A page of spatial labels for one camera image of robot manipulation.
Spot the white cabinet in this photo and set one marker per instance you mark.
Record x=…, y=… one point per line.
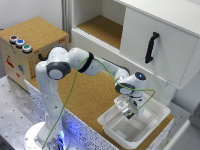
x=110, y=20

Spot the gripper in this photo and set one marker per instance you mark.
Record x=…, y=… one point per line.
x=128, y=105

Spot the white sliding door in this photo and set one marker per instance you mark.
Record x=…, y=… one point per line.
x=166, y=50

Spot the blue button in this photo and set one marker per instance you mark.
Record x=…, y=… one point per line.
x=20, y=42

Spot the green button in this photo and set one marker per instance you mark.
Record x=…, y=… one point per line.
x=26, y=48

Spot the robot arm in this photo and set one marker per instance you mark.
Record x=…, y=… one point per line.
x=56, y=68

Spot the wooden drawer box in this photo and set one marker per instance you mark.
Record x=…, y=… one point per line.
x=30, y=36

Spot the white plastic box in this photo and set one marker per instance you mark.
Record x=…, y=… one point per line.
x=133, y=126

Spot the red button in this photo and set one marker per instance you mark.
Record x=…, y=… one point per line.
x=13, y=39

